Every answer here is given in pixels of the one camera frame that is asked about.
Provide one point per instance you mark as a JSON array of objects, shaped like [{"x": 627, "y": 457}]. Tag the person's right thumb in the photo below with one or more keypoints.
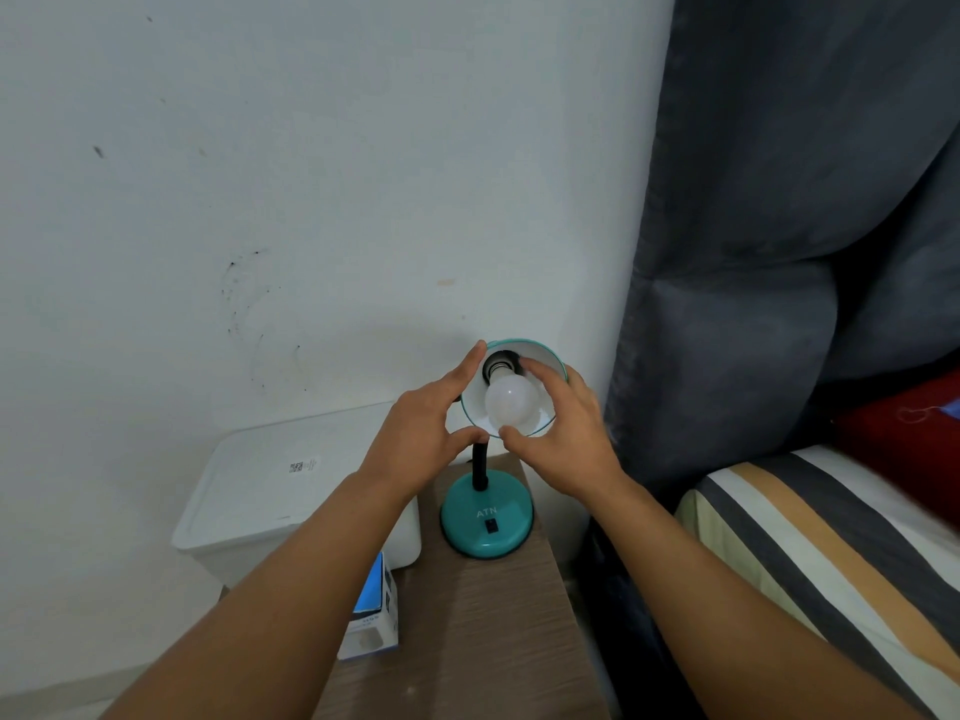
[{"x": 521, "y": 440}]

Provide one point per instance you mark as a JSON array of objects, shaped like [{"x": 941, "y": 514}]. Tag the person's left thumb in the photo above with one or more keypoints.
[{"x": 465, "y": 440}]

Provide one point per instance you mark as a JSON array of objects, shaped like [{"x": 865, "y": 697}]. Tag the white light bulb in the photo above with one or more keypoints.
[{"x": 511, "y": 401}]

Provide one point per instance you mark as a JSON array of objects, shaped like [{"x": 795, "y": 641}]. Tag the person's right forearm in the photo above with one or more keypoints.
[{"x": 720, "y": 592}]

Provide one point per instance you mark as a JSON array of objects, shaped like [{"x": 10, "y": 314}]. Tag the blue white bulb carton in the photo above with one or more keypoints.
[{"x": 373, "y": 626}]

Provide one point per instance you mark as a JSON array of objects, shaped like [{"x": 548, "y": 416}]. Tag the person's right hand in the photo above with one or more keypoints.
[{"x": 574, "y": 442}]

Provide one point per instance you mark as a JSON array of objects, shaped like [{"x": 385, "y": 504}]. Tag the white plastic storage box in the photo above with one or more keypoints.
[{"x": 285, "y": 472}]

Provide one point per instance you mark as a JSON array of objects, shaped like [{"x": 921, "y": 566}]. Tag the person's left forearm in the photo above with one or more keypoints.
[{"x": 285, "y": 592}]

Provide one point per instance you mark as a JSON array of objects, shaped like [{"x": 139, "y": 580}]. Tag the dark grey curtain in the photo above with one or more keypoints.
[{"x": 787, "y": 179}]

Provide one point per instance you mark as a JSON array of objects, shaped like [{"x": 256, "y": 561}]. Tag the red pillow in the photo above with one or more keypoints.
[{"x": 900, "y": 446}]

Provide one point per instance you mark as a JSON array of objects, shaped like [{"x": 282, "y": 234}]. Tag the person's left hand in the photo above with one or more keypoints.
[{"x": 409, "y": 442}]

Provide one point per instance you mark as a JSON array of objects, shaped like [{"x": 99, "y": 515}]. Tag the teal desk lamp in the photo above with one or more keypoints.
[{"x": 487, "y": 521}]

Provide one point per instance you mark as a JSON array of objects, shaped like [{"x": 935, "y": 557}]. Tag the blue cloth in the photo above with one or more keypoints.
[{"x": 952, "y": 407}]

